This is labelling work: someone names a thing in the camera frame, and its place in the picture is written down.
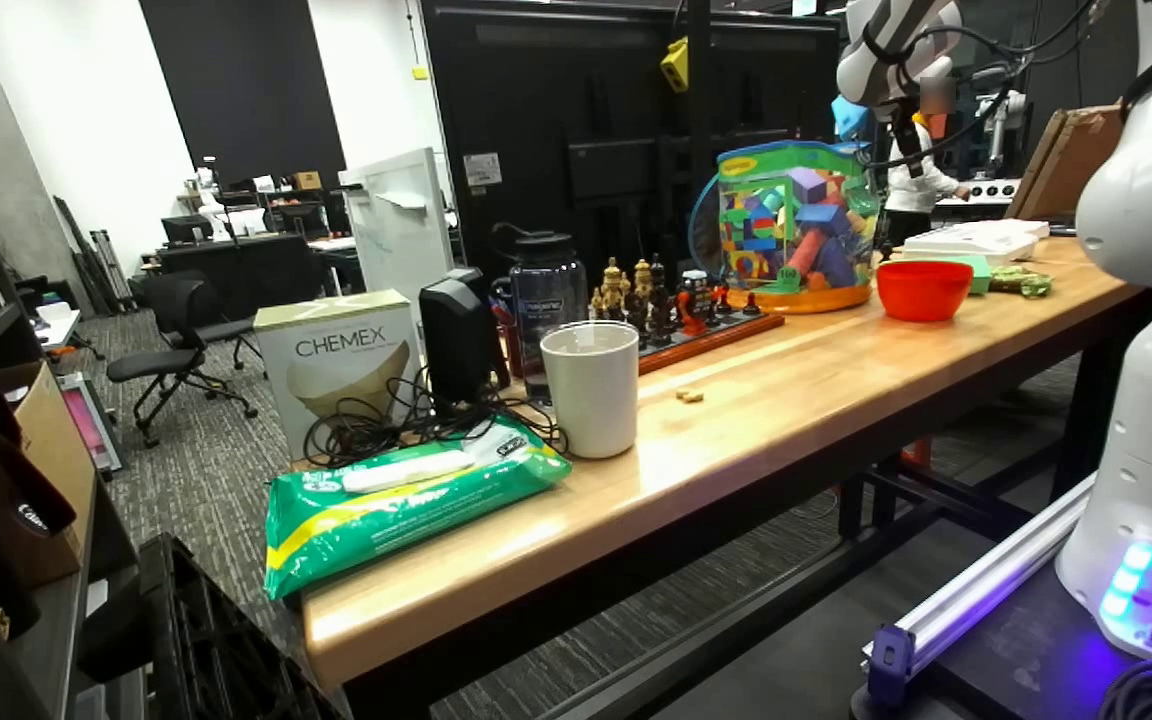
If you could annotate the white flat box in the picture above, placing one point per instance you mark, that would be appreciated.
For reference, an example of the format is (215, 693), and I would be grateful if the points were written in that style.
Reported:
(976, 242)

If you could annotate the green wipes pack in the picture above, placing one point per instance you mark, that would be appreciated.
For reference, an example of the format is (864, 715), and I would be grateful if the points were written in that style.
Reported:
(402, 501)

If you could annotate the white paper cup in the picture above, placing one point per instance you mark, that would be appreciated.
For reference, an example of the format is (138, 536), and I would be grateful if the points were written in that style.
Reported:
(592, 395)

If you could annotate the black table frame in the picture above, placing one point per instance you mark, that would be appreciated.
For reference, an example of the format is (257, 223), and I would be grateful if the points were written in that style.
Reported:
(738, 547)

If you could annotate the aluminium rail with blue bracket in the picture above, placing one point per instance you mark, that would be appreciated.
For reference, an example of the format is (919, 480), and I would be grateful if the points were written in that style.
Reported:
(976, 593)

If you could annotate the open cardboard box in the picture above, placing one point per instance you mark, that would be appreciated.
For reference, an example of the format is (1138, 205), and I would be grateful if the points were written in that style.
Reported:
(51, 465)

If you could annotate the white cabinet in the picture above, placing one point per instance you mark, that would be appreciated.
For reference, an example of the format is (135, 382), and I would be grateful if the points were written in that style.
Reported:
(402, 227)

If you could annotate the black office chair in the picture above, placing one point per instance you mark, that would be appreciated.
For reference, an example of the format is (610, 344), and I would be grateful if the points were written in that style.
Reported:
(183, 332)

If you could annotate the black plastic crate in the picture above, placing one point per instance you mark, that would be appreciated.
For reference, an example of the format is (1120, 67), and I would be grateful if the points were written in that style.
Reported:
(219, 644)

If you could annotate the clear tub of foam blocks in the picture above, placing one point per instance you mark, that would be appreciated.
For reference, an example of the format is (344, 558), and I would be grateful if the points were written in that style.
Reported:
(788, 227)

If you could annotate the white Chemex box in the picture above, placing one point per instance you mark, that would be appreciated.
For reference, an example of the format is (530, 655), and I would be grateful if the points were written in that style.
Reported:
(338, 352)

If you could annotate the dark office desk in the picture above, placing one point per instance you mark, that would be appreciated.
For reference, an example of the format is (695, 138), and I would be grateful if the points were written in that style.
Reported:
(249, 267)

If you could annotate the yellow triangular tag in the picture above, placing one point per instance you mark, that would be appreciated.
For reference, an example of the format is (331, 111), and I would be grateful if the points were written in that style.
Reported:
(678, 67)

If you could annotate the brown wooden board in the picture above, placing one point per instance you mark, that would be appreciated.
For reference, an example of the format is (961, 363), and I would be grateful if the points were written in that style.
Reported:
(1063, 162)

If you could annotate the wooden chess board with pieces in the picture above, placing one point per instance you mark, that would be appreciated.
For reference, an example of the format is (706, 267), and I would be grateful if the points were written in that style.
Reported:
(702, 337)

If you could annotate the red plastic bowl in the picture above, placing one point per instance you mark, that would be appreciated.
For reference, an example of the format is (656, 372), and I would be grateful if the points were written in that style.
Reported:
(925, 291)

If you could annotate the small tan wood block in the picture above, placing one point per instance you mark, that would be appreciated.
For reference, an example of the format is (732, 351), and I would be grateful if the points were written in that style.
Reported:
(695, 395)

